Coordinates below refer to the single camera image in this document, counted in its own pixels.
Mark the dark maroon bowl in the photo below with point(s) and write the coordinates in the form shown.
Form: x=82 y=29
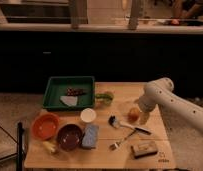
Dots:
x=69 y=137

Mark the dark red grapes bunch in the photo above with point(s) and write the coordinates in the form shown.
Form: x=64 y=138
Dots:
x=75 y=92

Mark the red yellow apple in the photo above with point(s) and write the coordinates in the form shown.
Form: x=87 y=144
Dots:
x=133 y=115

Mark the black chair frame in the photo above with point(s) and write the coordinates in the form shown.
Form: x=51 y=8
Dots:
x=20 y=152

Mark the translucent tan gripper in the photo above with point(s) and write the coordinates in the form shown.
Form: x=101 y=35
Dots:
x=143 y=117

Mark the white small cup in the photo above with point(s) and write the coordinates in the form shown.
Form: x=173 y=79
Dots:
x=88 y=115

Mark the black dish brush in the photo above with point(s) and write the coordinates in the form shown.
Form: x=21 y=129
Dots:
x=114 y=122

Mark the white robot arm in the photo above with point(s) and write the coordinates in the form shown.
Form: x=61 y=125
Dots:
x=160 y=92

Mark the grey folded cloth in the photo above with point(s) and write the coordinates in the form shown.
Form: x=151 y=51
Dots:
x=69 y=100

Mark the blue sponge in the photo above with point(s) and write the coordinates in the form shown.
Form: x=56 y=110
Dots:
x=90 y=136

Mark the person in background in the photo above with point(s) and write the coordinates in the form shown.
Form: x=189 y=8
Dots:
x=184 y=11

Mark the silver fork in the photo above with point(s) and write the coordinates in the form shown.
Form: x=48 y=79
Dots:
x=117 y=144

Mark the brown wooden block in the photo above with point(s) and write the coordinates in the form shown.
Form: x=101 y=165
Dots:
x=143 y=149

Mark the green plastic tray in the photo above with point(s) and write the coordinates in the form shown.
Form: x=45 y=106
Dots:
x=57 y=87

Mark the orange red bowl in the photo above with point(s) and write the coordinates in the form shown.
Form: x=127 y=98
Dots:
x=45 y=126

